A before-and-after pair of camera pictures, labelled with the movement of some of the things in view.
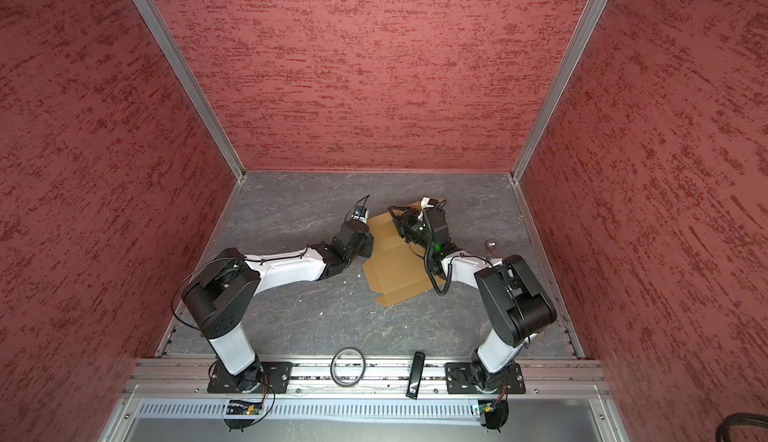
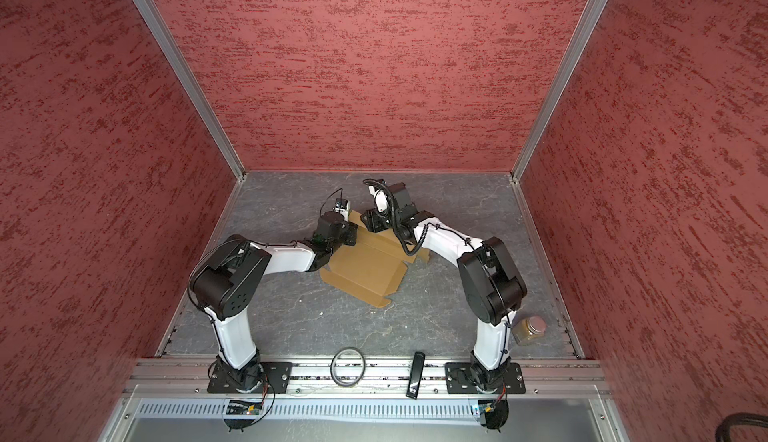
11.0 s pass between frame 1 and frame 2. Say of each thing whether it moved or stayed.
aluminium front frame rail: stayed
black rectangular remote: stayed
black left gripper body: moved
